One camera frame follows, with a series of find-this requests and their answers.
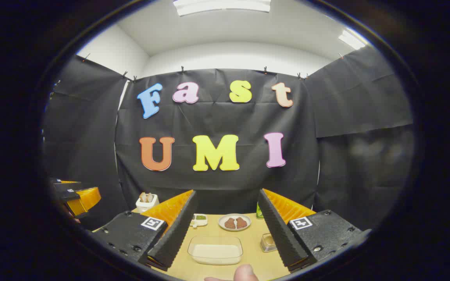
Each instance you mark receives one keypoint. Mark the green tea bottle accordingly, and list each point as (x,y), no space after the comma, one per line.
(259,212)

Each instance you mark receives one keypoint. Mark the white toaster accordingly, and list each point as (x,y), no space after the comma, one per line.
(147,206)

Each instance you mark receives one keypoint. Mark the toast slice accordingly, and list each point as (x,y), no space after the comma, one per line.
(149,197)
(143,197)

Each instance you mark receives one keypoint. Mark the clear chopstick holder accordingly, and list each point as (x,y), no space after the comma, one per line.
(267,246)

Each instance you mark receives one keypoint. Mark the black backdrop cloth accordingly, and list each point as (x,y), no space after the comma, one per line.
(217,117)

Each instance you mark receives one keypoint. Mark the white divided bean plate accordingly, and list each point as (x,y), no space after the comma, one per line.
(200,221)

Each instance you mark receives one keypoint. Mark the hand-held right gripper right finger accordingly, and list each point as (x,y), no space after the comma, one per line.
(279,230)

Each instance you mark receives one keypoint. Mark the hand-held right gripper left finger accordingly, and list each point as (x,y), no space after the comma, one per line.
(178,230)

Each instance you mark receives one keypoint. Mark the brown meat piece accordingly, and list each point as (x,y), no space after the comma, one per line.
(241,223)
(230,223)

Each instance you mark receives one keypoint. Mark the clear rice container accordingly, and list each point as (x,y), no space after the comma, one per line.
(215,251)

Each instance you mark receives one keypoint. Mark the ceiling light panel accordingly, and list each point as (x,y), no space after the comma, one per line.
(221,6)
(350,40)

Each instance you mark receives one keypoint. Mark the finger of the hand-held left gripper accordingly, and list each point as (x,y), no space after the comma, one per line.
(88,199)
(66,185)

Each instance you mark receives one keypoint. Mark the white round plate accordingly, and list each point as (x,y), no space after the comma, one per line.
(234,215)

